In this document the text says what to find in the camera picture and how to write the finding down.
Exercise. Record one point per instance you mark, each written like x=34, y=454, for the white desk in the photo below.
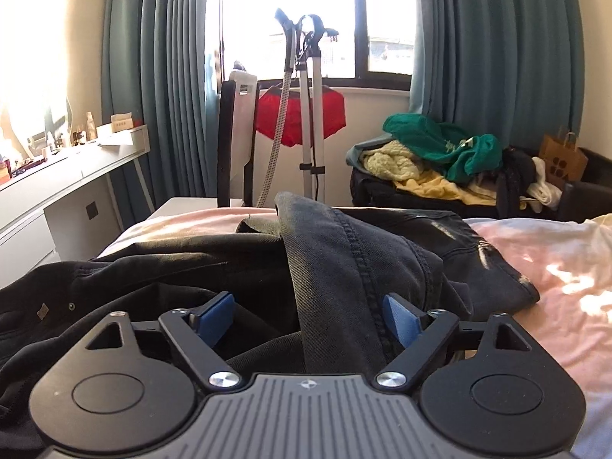
x=52, y=186

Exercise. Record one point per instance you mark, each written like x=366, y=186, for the cream knit garment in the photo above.
x=389, y=162

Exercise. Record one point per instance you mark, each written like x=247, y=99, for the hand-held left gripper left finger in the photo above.
x=217, y=319

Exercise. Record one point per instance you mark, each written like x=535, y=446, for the window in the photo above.
x=382, y=9

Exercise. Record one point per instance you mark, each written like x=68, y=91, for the brown paper bag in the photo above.
x=562, y=160

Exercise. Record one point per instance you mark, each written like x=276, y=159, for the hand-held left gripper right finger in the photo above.
x=399, y=321

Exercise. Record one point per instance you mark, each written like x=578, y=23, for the yellow garment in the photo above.
x=430, y=186

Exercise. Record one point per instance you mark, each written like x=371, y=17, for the bed with pink sheet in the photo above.
x=550, y=296

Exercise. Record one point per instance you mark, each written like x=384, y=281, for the black chair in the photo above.
x=225, y=153

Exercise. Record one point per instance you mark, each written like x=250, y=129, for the white cloth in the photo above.
x=545, y=191

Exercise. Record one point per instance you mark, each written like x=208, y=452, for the white appliance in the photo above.
x=244, y=119

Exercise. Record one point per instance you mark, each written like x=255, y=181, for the black clothing pile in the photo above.
x=519, y=177

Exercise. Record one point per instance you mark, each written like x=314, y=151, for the teal curtain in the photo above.
x=497, y=48
x=162, y=81

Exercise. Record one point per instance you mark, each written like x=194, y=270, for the dark storage box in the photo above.
x=590, y=191

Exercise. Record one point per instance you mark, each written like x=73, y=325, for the black pants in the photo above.
x=334, y=258

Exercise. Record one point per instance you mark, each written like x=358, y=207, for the red cloth on hanger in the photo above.
x=334, y=114

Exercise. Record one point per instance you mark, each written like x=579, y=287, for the garment steamer stand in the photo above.
x=313, y=119

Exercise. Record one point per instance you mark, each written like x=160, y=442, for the tissue box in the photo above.
x=122, y=123

